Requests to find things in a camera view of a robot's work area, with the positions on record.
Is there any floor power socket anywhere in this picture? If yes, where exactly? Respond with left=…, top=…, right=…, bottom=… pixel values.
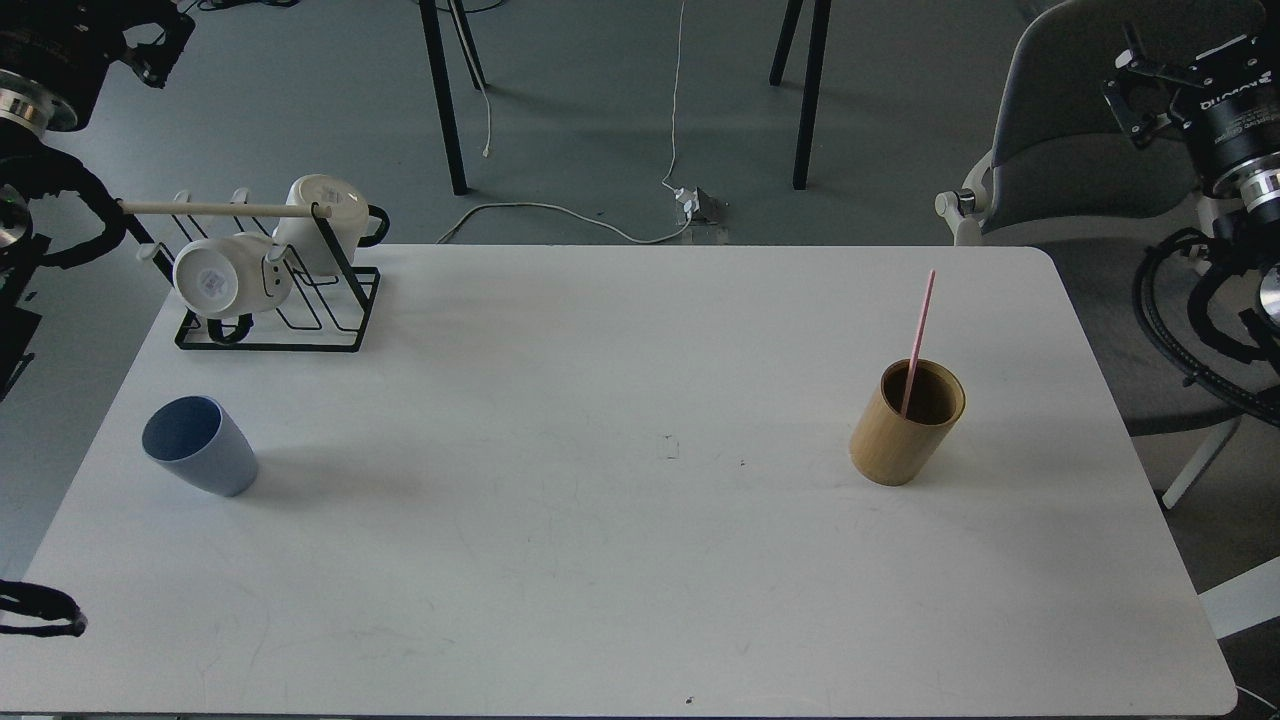
left=673, top=187, right=726, bottom=225

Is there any black table leg right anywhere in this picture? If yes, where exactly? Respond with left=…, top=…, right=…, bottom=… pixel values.
left=768, top=1, right=833, bottom=191

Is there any black table leg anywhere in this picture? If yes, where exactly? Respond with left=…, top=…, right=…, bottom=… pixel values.
left=416, top=1, right=486, bottom=196
left=768, top=1, right=833, bottom=191

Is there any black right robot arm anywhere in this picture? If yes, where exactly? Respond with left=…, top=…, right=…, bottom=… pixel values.
left=1103, top=20, right=1279, bottom=425

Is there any white mug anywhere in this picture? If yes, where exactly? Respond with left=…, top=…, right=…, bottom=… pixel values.
left=271, top=174, right=390, bottom=281
left=172, top=232, right=294, bottom=320

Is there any black table leg left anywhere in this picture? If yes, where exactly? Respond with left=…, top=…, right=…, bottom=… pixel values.
left=416, top=1, right=486, bottom=196

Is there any white mug front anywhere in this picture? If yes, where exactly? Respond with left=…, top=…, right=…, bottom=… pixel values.
left=172, top=232, right=294, bottom=320

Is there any grey office chair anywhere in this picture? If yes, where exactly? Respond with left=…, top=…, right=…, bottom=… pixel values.
left=934, top=1, right=1265, bottom=509

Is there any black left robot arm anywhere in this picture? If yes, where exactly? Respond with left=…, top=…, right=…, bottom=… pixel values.
left=1, top=1, right=195, bottom=391

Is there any bamboo cylindrical holder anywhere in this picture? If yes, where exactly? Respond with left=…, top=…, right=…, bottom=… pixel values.
left=849, top=359, right=966, bottom=486

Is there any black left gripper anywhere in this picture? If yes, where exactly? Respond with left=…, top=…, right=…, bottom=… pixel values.
left=100, top=0, right=197, bottom=90

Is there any white mug rear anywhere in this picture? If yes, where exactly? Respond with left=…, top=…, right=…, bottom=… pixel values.
left=271, top=174, right=390, bottom=281

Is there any blue plastic cup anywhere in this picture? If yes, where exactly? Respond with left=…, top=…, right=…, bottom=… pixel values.
left=141, top=395, right=259, bottom=498

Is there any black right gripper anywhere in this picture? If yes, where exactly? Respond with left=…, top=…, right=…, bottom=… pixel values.
left=1102, top=22, right=1215, bottom=150

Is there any black wire mug rack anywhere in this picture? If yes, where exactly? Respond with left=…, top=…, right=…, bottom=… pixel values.
left=120, top=188, right=381, bottom=352

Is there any white floor cable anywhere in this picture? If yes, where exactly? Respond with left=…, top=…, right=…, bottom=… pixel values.
left=436, top=0, right=701, bottom=246

